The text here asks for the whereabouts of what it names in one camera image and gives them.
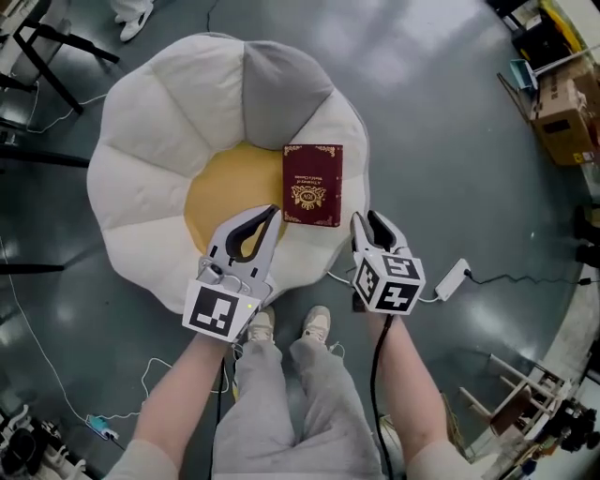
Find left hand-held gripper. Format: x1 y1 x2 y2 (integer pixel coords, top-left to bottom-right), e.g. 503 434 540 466
181 203 283 341

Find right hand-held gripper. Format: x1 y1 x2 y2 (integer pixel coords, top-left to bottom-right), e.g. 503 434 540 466
350 209 427 316

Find dark red book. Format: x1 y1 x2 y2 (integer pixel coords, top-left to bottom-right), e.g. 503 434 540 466
280 142 345 230

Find white flower-shaped cushion seat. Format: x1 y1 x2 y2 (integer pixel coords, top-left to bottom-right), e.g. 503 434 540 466
85 31 372 316

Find person's left forearm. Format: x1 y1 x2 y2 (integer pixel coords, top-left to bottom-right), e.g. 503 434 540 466
132 333 238 452

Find person's right forearm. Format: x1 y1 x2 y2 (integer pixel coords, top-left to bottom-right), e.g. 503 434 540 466
364 311 452 454

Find person's left beige shoe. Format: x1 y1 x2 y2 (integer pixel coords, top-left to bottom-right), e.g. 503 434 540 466
245 306 278 344

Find person's beige shoe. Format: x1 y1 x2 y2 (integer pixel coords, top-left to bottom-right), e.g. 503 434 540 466
299 305 332 342
245 306 278 344

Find white power adapter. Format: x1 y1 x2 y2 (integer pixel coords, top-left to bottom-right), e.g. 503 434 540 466
434 258 473 303

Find person's right beige shoe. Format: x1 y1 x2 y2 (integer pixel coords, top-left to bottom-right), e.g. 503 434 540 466
299 305 332 342

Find person's grey trousers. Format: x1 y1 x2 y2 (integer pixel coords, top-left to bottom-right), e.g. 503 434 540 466
211 336 383 480

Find brown cardboard box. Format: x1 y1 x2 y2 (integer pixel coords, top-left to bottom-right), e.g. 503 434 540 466
529 74 599 168

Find light blue dustpan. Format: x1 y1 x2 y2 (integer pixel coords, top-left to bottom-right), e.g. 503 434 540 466
508 58 541 91

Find wooden stool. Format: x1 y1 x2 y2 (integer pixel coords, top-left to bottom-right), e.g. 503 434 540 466
457 352 574 440

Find blue and white power strip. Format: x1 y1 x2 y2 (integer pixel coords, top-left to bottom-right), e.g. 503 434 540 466
85 413 122 442

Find black equipment pile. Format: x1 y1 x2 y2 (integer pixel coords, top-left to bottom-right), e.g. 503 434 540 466
0 405 88 480

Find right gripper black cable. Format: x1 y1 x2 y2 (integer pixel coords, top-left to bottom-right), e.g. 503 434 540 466
368 313 398 480

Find thin black floor cable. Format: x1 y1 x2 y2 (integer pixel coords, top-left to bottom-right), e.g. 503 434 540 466
466 267 600 288

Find long white floor cable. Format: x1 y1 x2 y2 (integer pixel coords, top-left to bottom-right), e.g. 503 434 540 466
0 236 163 423

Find black metal table frame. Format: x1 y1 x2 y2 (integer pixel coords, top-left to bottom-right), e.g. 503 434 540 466
0 0 122 115

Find black camera rig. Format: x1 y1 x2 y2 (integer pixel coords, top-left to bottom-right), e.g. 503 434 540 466
546 396 600 454

